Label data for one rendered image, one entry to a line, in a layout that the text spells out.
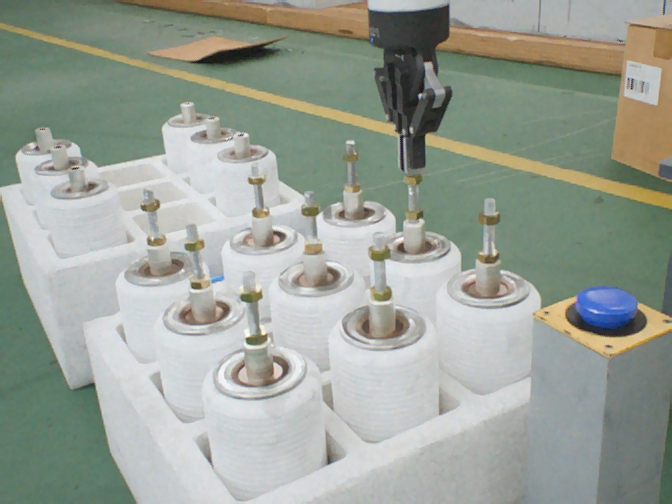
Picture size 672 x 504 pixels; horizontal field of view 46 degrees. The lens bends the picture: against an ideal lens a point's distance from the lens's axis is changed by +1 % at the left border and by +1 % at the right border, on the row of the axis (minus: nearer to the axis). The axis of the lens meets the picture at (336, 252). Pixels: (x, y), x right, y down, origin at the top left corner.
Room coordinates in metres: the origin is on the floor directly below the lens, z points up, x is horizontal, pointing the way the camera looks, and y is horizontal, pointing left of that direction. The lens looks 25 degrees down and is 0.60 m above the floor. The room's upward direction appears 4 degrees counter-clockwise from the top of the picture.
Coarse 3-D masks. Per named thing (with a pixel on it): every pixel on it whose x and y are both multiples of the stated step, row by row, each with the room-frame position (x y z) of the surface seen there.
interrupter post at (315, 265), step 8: (304, 256) 0.69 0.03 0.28; (312, 256) 0.69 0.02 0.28; (320, 256) 0.69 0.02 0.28; (304, 264) 0.69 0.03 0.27; (312, 264) 0.69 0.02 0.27; (320, 264) 0.69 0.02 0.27; (312, 272) 0.69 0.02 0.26; (320, 272) 0.69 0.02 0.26; (312, 280) 0.69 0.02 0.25; (320, 280) 0.69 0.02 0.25
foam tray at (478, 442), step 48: (96, 336) 0.74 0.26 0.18; (96, 384) 0.77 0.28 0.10; (144, 384) 0.64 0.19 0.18; (528, 384) 0.60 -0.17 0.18; (144, 432) 0.59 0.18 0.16; (192, 432) 0.56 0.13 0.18; (336, 432) 0.55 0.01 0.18; (432, 432) 0.54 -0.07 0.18; (480, 432) 0.55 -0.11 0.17; (144, 480) 0.63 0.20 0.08; (192, 480) 0.50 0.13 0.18; (336, 480) 0.49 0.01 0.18; (384, 480) 0.50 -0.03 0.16; (432, 480) 0.53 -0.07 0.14; (480, 480) 0.55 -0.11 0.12
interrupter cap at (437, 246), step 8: (400, 232) 0.79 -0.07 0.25; (432, 232) 0.78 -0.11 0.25; (384, 240) 0.77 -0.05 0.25; (392, 240) 0.77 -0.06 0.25; (400, 240) 0.77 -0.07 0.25; (432, 240) 0.77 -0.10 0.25; (440, 240) 0.76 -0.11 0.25; (448, 240) 0.76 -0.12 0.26; (392, 248) 0.75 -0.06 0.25; (400, 248) 0.76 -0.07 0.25; (432, 248) 0.75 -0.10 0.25; (440, 248) 0.74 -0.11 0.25; (448, 248) 0.74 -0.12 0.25; (392, 256) 0.73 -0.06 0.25; (400, 256) 0.73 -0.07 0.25; (408, 256) 0.73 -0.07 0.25; (416, 256) 0.73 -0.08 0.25; (424, 256) 0.73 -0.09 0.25; (432, 256) 0.72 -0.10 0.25; (440, 256) 0.73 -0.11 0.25
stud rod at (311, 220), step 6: (306, 192) 0.70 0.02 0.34; (312, 192) 0.70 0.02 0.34; (306, 198) 0.69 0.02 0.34; (312, 198) 0.70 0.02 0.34; (306, 204) 0.70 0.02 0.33; (312, 204) 0.70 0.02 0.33; (312, 216) 0.69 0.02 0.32; (312, 222) 0.69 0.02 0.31; (312, 228) 0.69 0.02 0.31; (312, 234) 0.69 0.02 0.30; (312, 240) 0.69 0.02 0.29; (318, 252) 0.70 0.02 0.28
